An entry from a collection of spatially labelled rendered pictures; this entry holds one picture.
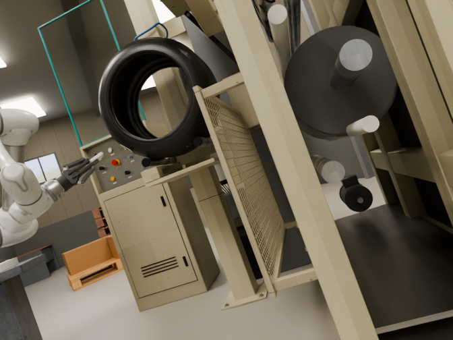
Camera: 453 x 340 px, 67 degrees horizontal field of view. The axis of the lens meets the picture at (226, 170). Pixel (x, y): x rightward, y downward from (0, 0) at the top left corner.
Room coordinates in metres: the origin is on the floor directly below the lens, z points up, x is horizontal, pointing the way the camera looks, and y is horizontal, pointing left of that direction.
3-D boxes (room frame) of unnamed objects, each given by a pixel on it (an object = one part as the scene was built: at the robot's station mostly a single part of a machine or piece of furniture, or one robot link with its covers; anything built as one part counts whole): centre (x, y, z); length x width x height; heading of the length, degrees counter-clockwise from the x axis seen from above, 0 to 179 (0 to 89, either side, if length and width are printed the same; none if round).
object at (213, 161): (1.80, 0.18, 0.80); 0.37 x 0.36 x 0.02; 78
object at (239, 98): (1.93, -0.24, 1.05); 0.20 x 0.15 x 0.30; 168
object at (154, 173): (1.83, 0.31, 0.84); 0.36 x 0.09 x 0.06; 168
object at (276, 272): (1.50, -0.10, 0.65); 0.90 x 0.02 x 0.70; 168
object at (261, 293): (2.05, 0.14, 0.01); 0.27 x 0.27 x 0.02; 78
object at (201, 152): (1.97, 0.14, 0.90); 0.40 x 0.03 x 0.10; 78
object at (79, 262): (5.08, 2.01, 0.24); 1.31 x 0.90 x 0.47; 122
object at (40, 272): (7.79, 4.76, 0.32); 1.20 x 0.64 x 0.64; 18
